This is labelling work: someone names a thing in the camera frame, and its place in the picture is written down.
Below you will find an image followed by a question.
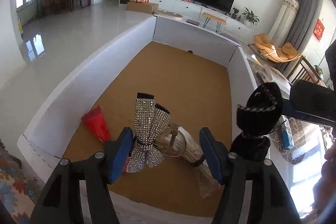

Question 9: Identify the black velvet pouch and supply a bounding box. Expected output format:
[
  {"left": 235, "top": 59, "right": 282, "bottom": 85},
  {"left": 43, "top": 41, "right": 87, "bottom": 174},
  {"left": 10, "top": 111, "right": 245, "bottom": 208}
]
[{"left": 229, "top": 82, "right": 284, "bottom": 162}]

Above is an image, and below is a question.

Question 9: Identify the bundle of wooden sticks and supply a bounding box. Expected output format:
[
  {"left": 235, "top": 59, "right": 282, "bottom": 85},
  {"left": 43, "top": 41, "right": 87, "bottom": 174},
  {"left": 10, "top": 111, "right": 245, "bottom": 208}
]
[{"left": 154, "top": 122, "right": 221, "bottom": 198}]

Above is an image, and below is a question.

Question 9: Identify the rhinestone bow hair clip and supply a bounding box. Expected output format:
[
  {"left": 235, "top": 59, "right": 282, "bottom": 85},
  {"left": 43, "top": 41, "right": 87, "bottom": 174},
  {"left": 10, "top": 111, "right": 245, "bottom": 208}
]
[{"left": 126, "top": 93, "right": 171, "bottom": 173}]

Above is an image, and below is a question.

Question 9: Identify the blue white medicine box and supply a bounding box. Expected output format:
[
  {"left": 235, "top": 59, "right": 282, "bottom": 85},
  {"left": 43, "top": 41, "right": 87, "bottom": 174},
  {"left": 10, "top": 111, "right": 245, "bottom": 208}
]
[{"left": 279, "top": 115, "right": 294, "bottom": 149}]

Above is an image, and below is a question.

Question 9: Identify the wooden dining chair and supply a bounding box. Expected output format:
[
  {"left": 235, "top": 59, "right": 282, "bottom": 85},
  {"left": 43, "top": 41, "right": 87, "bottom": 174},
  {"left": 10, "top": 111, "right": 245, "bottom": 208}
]
[{"left": 287, "top": 56, "right": 326, "bottom": 87}]

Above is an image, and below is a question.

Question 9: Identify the red packet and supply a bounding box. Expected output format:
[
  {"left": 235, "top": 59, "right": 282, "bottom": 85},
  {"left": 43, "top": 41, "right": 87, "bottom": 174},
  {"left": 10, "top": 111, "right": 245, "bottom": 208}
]
[{"left": 81, "top": 106, "right": 110, "bottom": 143}]

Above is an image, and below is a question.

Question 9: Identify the orange lounge chair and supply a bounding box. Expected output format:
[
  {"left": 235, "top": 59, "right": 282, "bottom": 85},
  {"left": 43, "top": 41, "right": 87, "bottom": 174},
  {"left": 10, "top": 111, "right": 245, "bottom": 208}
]
[{"left": 248, "top": 33, "right": 301, "bottom": 63}]

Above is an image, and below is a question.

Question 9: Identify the white cardboard box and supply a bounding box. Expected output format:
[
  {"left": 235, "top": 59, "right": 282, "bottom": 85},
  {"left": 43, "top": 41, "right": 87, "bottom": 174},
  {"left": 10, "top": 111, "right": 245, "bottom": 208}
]
[{"left": 17, "top": 16, "right": 257, "bottom": 223}]

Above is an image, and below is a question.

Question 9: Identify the white tv cabinet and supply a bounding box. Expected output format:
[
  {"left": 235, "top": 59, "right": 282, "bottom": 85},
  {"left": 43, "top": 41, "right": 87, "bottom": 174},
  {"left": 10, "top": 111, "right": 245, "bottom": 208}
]
[{"left": 149, "top": 0, "right": 252, "bottom": 43}]

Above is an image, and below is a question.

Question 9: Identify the wooden stool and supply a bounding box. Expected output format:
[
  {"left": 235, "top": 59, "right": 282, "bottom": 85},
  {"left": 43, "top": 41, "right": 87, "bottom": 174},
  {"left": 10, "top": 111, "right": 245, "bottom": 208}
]
[{"left": 202, "top": 12, "right": 227, "bottom": 34}]

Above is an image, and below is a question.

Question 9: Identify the brown cardboard box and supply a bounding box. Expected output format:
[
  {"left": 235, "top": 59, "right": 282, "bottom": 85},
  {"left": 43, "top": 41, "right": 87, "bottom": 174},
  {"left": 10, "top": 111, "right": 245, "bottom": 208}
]
[{"left": 126, "top": 2, "right": 158, "bottom": 14}]

